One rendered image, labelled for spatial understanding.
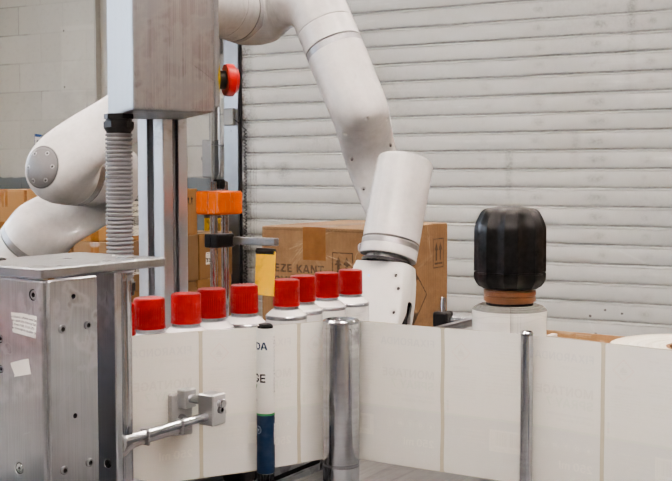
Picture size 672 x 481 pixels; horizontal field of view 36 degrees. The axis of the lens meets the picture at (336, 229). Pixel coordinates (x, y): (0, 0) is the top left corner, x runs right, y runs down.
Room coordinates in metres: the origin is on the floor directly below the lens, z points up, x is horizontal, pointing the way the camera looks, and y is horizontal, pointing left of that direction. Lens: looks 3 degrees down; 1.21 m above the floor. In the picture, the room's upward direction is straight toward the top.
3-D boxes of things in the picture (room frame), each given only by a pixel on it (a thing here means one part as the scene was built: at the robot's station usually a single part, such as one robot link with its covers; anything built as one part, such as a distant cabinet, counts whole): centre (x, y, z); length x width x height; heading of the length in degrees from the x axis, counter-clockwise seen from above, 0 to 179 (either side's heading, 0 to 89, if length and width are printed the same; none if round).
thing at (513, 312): (1.17, -0.20, 1.03); 0.09 x 0.09 x 0.30
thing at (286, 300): (1.28, 0.06, 0.98); 0.05 x 0.05 x 0.20
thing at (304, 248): (1.99, -0.04, 0.99); 0.30 x 0.24 x 0.27; 147
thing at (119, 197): (1.18, 0.25, 1.18); 0.04 x 0.04 x 0.21
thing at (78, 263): (0.86, 0.23, 1.14); 0.14 x 0.11 x 0.01; 146
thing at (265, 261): (1.27, 0.09, 1.09); 0.03 x 0.01 x 0.06; 56
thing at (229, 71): (1.20, 0.13, 1.32); 0.04 x 0.03 x 0.04; 21
